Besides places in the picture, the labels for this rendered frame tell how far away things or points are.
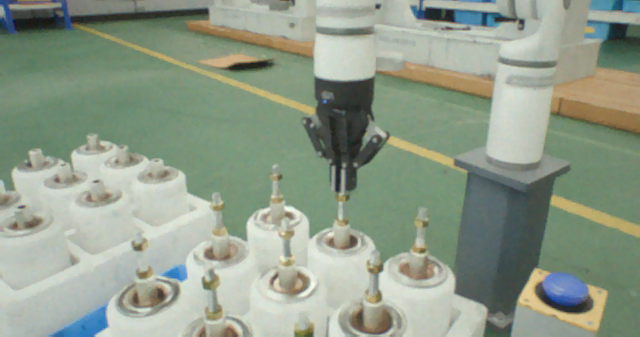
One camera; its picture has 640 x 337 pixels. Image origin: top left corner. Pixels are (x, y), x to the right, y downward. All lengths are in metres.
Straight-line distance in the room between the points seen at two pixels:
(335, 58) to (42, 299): 0.55
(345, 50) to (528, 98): 0.37
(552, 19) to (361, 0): 0.34
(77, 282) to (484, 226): 0.68
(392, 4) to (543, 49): 2.53
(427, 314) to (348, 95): 0.28
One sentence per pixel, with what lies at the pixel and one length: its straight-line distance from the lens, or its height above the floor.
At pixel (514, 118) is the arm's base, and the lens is 0.84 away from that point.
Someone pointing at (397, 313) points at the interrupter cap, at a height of 0.25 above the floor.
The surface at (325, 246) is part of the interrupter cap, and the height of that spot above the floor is 0.25.
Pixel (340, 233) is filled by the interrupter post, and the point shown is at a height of 0.27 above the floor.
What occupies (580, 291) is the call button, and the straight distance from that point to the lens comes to 0.53.
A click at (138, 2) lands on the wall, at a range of 7.03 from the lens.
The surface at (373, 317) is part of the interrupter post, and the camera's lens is 0.54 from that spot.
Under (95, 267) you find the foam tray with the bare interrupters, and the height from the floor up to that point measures 0.18.
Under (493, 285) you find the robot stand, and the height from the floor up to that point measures 0.08.
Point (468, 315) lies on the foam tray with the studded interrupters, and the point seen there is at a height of 0.18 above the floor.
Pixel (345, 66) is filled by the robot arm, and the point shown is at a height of 0.51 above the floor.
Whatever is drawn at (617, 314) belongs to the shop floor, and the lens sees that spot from 1.11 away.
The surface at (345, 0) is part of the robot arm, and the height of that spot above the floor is 0.58.
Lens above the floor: 0.61
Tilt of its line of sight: 22 degrees down
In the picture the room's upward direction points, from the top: straight up
